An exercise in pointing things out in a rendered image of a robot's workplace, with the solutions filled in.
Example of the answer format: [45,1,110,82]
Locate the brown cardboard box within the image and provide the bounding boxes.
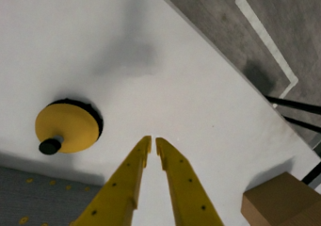
[240,171,321,226]

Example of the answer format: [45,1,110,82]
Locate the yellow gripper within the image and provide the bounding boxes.
[72,136,225,226]

